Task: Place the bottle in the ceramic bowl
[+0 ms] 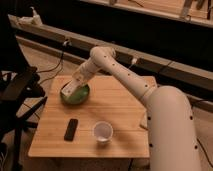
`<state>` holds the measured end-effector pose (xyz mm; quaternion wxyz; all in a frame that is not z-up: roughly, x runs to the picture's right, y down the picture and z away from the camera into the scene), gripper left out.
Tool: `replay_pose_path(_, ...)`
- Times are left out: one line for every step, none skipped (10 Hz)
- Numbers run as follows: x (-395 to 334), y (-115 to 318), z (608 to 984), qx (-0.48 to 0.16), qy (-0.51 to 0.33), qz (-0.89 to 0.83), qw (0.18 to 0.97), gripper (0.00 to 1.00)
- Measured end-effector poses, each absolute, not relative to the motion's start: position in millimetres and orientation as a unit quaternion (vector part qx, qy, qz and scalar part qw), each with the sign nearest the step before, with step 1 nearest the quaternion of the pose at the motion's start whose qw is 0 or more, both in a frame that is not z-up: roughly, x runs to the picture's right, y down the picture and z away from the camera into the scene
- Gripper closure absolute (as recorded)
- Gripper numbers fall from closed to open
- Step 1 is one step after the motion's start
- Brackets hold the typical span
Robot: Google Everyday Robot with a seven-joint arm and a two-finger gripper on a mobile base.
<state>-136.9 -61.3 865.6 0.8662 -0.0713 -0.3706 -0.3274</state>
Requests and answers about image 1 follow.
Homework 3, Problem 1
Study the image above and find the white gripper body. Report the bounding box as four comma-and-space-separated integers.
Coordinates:
62, 71, 87, 97

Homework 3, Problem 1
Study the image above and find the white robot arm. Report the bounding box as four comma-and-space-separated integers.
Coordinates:
62, 46, 201, 171

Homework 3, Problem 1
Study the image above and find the green ceramic bowl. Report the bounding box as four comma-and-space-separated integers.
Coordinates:
60, 83, 90, 105

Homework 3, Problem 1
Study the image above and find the wooden table board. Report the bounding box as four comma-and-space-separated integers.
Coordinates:
28, 76, 149, 158

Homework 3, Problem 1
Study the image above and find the black rectangular remote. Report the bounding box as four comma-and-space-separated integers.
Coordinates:
64, 119, 78, 141

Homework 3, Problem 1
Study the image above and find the black chair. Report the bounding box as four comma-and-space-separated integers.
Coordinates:
0, 10, 47, 171

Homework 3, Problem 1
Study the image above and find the black cable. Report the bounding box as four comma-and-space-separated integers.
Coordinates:
35, 40, 72, 86

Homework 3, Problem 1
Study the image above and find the long wooden rail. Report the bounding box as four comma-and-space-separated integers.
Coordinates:
8, 14, 213, 113

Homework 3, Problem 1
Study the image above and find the white clamp on rail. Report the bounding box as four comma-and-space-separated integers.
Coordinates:
19, 6, 43, 26

